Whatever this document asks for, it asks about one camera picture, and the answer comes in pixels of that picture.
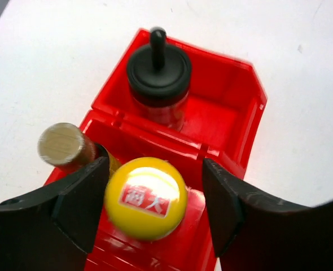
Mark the small gold cap bottle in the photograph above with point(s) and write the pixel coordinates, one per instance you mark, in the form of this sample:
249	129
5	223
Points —
65	146

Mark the yellow cap green sauce bottle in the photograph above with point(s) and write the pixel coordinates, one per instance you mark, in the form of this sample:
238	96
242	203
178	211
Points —
146	198

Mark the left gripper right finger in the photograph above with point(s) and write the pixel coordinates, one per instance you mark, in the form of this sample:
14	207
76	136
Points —
254	230

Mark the red plastic organizer bin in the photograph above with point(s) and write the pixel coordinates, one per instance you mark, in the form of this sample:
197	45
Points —
224	108

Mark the black lid pepper shaker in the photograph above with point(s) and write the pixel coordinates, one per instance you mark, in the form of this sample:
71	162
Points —
159	76

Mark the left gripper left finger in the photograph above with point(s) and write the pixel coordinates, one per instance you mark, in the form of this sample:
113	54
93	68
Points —
54	227

